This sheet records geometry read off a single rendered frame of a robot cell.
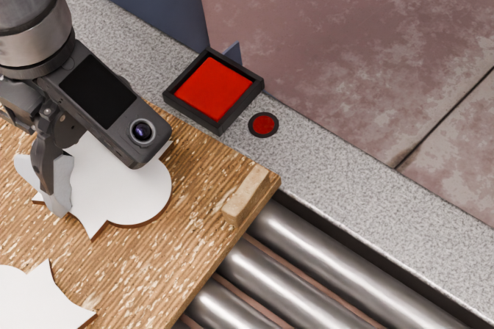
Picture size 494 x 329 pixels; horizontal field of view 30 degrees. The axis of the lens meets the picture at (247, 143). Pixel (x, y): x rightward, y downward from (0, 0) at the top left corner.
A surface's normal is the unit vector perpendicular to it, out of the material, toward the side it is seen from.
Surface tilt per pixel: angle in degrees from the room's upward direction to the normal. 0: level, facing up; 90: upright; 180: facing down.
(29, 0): 90
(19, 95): 1
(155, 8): 90
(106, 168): 2
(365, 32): 0
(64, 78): 31
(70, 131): 90
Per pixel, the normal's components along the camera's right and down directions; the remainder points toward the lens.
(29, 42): 0.40, 0.76
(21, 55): 0.11, 0.84
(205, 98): -0.08, -0.53
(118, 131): 0.36, -0.25
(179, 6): 0.66, 0.61
